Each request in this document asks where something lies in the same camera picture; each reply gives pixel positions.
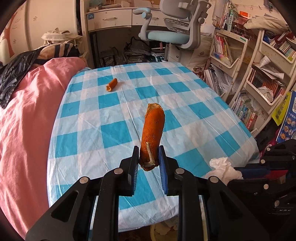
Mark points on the black bags under desk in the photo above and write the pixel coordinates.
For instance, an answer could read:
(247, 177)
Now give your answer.
(134, 51)

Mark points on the white book trolley near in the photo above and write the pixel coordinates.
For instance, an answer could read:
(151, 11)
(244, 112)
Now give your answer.
(268, 78)

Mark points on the white book trolley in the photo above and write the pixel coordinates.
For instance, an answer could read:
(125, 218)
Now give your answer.
(268, 78)
(229, 40)

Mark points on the small orange peel piece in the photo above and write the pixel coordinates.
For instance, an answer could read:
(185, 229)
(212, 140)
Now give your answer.
(111, 85)

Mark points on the white sliding wardrobe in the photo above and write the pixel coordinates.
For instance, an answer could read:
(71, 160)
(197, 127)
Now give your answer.
(31, 20)

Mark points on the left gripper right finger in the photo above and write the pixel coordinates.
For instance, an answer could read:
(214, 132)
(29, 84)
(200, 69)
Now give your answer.
(167, 167)

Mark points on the blue yellow shopping bag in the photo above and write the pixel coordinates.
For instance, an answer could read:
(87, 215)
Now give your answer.
(285, 117)

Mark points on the grey blue desk chair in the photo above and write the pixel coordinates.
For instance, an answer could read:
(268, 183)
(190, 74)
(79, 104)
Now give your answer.
(184, 20)

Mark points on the white tissue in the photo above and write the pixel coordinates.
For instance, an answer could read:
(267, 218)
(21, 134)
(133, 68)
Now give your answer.
(222, 169)

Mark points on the pink duvet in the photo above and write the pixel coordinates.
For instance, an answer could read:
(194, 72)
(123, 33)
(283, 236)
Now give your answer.
(26, 127)

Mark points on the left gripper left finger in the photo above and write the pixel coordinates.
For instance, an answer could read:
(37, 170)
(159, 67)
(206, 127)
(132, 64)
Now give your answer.
(128, 179)

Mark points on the large orange peel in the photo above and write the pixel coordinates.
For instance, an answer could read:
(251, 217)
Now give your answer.
(154, 122)

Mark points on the white book trolley far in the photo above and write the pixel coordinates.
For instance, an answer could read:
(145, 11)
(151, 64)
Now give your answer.
(229, 40)

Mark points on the white desk with drawers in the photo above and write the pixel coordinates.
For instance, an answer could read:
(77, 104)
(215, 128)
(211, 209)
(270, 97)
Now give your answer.
(107, 31)

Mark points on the striped beige pillow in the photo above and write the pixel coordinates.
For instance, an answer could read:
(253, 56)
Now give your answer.
(56, 51)

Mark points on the yellow trash bin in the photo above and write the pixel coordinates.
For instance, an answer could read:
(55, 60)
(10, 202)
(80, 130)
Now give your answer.
(164, 230)

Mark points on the blue white checkered tablecloth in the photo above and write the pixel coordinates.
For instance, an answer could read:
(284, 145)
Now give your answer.
(106, 112)

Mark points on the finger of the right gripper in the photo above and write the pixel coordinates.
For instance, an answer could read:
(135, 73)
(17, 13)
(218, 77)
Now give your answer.
(252, 173)
(250, 188)

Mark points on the black puffer jacket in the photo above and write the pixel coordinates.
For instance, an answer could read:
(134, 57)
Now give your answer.
(14, 72)

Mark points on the beige canvas bag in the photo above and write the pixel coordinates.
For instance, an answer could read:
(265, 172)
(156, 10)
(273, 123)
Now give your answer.
(59, 37)

